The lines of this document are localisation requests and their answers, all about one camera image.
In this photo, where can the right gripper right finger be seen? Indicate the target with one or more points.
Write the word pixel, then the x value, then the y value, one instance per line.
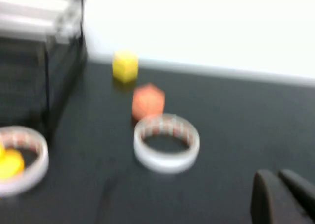
pixel 306 201

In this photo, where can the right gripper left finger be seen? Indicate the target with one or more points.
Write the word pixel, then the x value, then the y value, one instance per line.
pixel 268 204

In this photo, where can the white double-sided tape roll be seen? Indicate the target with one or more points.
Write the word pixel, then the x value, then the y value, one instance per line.
pixel 165 163
pixel 22 188

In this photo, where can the orange foam cube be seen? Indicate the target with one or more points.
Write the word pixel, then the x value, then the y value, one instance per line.
pixel 147 101

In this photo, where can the yellow foam cube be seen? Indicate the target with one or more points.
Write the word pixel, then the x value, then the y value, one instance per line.
pixel 125 66

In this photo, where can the yellow rubber duck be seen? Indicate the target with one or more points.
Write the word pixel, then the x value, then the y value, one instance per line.
pixel 11 165

